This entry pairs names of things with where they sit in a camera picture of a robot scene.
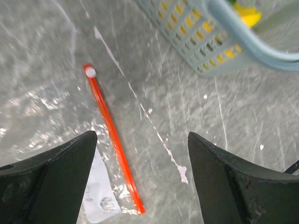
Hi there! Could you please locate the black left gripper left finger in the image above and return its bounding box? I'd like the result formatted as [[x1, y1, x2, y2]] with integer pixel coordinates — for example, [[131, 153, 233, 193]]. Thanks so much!
[[0, 131, 97, 224]]

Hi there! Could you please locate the white and blue plastic basket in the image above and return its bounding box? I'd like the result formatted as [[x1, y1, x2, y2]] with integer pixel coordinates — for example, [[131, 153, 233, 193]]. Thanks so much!
[[137, 0, 299, 77]]

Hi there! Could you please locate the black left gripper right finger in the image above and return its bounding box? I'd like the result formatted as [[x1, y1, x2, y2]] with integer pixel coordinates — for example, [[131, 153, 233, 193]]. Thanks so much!
[[188, 132, 299, 224]]

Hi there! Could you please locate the yellow toy banana bunch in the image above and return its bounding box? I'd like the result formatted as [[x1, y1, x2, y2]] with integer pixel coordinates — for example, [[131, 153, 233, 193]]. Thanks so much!
[[232, 2, 262, 28]]

